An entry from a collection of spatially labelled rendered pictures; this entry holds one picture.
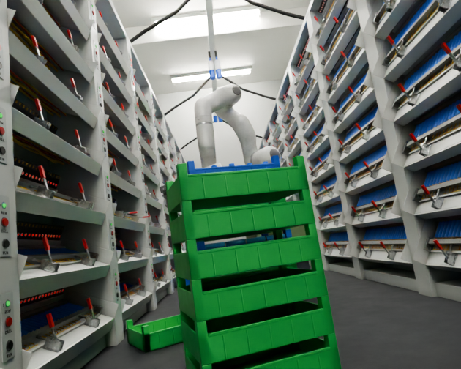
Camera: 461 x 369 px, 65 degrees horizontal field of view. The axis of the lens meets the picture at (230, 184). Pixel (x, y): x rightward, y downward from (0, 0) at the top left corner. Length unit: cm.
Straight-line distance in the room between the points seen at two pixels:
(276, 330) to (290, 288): 9
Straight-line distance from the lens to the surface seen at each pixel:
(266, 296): 79
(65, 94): 131
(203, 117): 186
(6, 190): 88
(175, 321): 153
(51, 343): 107
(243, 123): 196
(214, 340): 77
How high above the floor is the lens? 30
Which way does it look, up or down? 9 degrees up
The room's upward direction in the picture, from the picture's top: 8 degrees counter-clockwise
